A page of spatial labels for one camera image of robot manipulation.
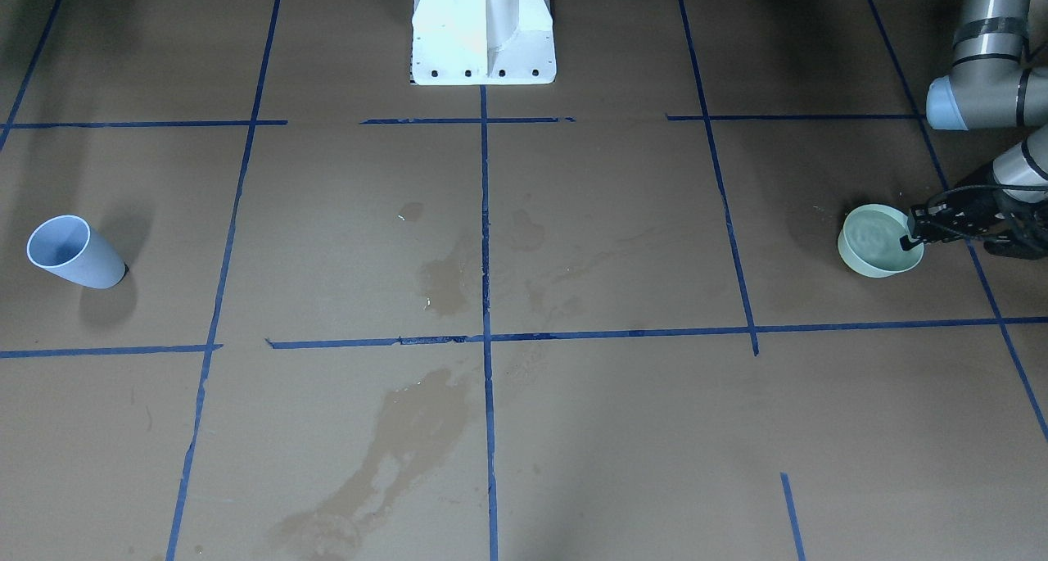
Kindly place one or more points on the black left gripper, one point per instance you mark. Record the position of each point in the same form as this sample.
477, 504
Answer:
977, 206

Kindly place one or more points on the mint green ceramic bowl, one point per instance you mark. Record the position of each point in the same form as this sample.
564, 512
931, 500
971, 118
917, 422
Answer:
874, 241

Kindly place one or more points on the light blue plastic cup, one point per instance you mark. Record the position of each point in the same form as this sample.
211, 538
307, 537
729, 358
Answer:
69, 247

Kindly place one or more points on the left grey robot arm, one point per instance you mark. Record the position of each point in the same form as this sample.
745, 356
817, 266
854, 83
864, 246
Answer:
989, 86

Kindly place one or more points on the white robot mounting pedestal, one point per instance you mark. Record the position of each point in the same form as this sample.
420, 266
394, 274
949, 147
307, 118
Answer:
467, 42

